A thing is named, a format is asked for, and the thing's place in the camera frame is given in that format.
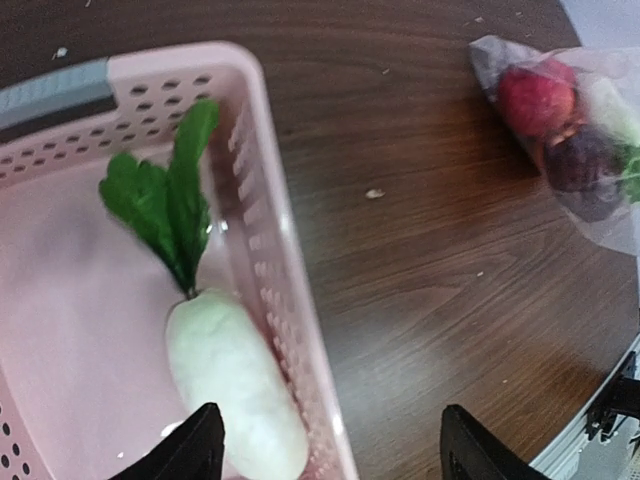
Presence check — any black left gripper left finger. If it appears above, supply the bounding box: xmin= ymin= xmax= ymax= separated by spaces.
xmin=112 ymin=403 xmax=225 ymax=480

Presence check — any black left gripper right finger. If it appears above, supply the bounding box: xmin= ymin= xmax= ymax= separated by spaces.
xmin=440 ymin=404 xmax=548 ymax=480

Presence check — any white radish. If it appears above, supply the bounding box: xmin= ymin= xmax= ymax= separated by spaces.
xmin=98 ymin=99 xmax=310 ymax=479
xmin=583 ymin=74 xmax=639 ymax=204

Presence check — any pink plastic basket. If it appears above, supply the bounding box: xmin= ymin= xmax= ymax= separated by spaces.
xmin=1 ymin=42 xmax=357 ymax=479

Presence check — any clear zip top bag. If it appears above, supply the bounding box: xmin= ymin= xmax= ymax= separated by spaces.
xmin=469 ymin=35 xmax=639 ymax=256

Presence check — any red apple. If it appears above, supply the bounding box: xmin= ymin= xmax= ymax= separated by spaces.
xmin=497 ymin=58 xmax=576 ymax=137

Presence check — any front aluminium frame rail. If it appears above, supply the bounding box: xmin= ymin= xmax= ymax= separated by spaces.
xmin=530 ymin=338 xmax=639 ymax=479

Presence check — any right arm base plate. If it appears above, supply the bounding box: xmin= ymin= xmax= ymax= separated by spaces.
xmin=586 ymin=351 xmax=639 ymax=441

